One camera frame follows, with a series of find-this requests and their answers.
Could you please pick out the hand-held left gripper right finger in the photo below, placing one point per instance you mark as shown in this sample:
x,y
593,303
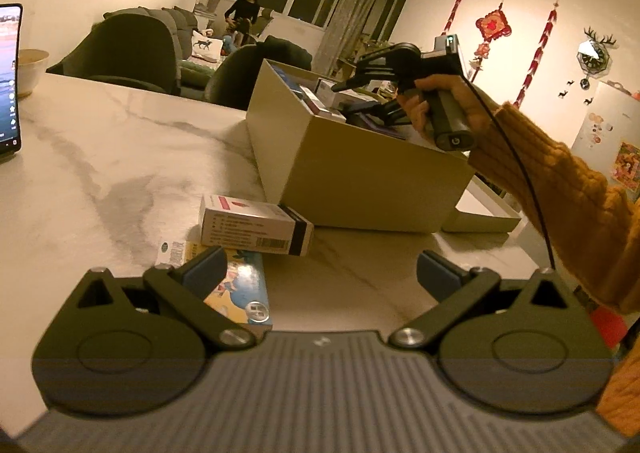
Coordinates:
x,y
437,275

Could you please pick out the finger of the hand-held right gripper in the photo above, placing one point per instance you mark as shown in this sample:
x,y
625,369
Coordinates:
x,y
375,110
375,68

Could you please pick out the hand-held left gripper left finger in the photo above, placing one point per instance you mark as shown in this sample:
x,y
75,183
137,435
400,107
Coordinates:
x,y
205,273

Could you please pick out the cartoon children medicine box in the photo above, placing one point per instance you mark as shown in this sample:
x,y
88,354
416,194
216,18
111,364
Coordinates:
x,y
245,293

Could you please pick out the white box red label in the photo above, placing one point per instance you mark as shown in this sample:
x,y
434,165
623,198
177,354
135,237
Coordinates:
x,y
240,228

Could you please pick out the beige box lid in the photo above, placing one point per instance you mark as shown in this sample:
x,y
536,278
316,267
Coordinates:
x,y
480,220

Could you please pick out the beige cardboard box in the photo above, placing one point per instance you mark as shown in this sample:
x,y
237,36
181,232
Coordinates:
x,y
360,183

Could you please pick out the large blue box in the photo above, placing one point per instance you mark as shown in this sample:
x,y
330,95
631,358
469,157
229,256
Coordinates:
x,y
287,78

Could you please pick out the person's right forearm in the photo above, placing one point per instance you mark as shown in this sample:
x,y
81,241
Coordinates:
x,y
575,193

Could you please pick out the person's right hand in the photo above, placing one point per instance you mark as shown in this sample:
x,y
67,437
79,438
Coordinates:
x,y
475,108

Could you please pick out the white green flat packet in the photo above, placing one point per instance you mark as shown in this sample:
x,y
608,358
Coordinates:
x,y
170,253

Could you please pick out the red couplet strip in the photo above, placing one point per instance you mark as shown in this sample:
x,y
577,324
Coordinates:
x,y
452,13
542,43

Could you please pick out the beige curtain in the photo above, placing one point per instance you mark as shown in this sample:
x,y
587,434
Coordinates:
x,y
357,8

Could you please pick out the black chair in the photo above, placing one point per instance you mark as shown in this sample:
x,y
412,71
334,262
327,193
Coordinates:
x,y
240,73

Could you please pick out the deer print cushion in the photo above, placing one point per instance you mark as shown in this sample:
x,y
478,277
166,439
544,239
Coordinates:
x,y
207,45

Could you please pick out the red object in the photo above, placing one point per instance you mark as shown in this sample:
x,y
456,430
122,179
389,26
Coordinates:
x,y
607,328

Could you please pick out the white fridge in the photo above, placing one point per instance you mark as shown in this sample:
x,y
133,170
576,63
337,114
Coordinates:
x,y
615,133

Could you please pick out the grey green sofa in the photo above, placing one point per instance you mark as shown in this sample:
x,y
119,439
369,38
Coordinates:
x,y
175,18

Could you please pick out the person's orange sweater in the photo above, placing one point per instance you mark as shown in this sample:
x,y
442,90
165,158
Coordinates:
x,y
622,398

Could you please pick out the dark green armchair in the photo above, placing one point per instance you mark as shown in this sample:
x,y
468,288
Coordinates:
x,y
125,53

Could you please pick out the cream bowl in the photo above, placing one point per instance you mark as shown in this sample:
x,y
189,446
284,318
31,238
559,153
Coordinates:
x,y
32,73

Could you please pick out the smartphone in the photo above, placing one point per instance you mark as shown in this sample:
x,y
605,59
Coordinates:
x,y
10,83

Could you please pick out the red knot wall ornament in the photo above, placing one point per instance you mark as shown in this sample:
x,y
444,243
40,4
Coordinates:
x,y
492,25

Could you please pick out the antler wall clock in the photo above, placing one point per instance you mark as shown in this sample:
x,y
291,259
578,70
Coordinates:
x,y
595,58

